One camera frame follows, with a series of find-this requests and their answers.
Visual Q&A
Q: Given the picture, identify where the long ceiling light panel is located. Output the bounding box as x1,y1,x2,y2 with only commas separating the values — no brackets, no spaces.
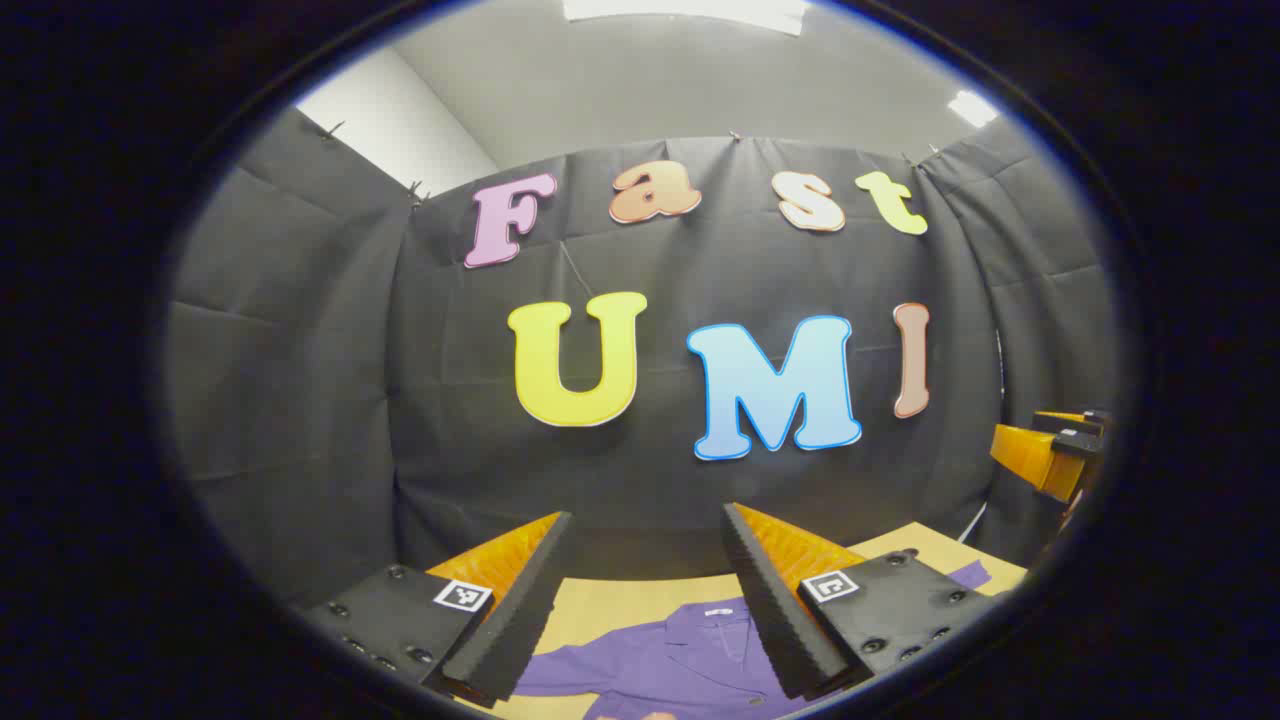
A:
563,0,809,35

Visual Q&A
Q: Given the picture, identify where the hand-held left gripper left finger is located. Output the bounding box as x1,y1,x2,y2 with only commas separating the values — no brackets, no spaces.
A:
300,510,576,711

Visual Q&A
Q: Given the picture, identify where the small ceiling light panel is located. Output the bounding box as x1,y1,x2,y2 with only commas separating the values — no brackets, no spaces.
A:
948,90,1000,128

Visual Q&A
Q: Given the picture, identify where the purple button-up shirt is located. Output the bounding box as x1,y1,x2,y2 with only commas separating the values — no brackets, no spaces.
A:
515,560,991,720

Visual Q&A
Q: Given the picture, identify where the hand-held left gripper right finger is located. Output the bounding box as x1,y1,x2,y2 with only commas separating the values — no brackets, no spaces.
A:
720,502,1001,701

